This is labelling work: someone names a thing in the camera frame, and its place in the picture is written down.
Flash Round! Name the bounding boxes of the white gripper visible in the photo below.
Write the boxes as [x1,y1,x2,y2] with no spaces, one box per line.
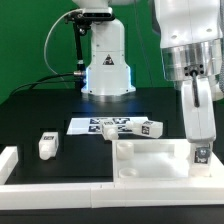
[181,77,215,159]

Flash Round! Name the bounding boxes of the black camera on stand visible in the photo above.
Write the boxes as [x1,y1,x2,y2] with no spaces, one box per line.
[64,11,115,89]

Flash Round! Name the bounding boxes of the grey cable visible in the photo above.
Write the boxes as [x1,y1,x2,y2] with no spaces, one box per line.
[43,9,83,89]

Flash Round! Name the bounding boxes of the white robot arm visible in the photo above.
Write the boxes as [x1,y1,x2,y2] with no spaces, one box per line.
[72,0,223,161]

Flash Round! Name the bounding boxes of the black cables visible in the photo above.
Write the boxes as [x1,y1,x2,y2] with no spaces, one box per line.
[8,73,84,98]

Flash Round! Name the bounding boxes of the white U-shaped fence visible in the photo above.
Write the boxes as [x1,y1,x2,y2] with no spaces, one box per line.
[0,146,224,210]

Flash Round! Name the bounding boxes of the white square tabletop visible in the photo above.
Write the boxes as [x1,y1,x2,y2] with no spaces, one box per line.
[112,139,224,182]

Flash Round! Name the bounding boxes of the paper sheet with markers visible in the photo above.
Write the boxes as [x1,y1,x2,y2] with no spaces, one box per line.
[67,117,147,135]

